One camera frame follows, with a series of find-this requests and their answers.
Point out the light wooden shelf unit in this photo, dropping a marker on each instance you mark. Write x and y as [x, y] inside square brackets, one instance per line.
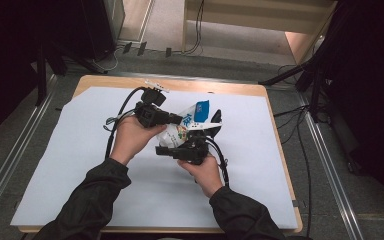
[246, 23]

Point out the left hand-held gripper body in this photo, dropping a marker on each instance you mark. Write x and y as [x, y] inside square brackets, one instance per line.
[151, 113]

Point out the blue white milk carton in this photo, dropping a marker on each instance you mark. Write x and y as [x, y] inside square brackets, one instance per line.
[176, 133]

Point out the black metal stand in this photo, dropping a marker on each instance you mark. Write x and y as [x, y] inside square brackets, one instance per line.
[41, 73]
[315, 86]

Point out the wooden table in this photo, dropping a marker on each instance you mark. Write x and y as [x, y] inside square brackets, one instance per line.
[113, 81]

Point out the white paper sheet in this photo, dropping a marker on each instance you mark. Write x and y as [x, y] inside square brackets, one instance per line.
[80, 133]

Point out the metal floor rail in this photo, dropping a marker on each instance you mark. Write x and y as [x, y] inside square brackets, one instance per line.
[330, 173]
[10, 163]

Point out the person's right hand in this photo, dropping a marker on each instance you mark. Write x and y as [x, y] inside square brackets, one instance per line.
[206, 176]

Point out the person's left hand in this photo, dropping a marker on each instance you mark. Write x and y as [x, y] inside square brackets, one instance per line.
[130, 140]

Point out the small black block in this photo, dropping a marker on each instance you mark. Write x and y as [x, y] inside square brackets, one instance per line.
[127, 47]
[142, 48]

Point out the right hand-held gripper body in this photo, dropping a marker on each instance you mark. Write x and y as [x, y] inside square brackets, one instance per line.
[195, 150]

